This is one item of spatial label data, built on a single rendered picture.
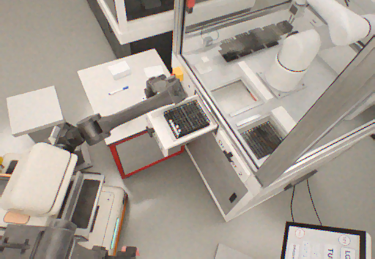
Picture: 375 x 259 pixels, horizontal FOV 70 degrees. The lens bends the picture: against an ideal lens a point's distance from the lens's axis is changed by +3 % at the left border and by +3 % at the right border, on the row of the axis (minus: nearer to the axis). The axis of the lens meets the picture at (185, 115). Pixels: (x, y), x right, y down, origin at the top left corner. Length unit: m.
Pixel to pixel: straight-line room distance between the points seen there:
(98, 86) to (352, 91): 1.50
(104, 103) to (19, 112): 0.49
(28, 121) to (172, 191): 1.18
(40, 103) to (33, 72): 1.31
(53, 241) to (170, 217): 1.69
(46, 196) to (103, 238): 1.06
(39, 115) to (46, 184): 0.94
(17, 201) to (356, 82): 0.97
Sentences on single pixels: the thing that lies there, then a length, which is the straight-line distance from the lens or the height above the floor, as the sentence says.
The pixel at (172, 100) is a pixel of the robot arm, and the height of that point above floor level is 1.36.
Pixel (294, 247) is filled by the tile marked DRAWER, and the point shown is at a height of 1.00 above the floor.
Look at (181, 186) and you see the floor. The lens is 2.31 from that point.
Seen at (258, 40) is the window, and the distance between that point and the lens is 1.03.
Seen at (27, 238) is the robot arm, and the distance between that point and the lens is 0.65.
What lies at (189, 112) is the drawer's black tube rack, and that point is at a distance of 1.60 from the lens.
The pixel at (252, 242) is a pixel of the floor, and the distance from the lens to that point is 2.32.
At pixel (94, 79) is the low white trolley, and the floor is 0.76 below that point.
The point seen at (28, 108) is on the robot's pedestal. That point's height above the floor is 0.76.
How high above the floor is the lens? 2.21
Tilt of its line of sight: 58 degrees down
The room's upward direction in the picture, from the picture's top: 8 degrees clockwise
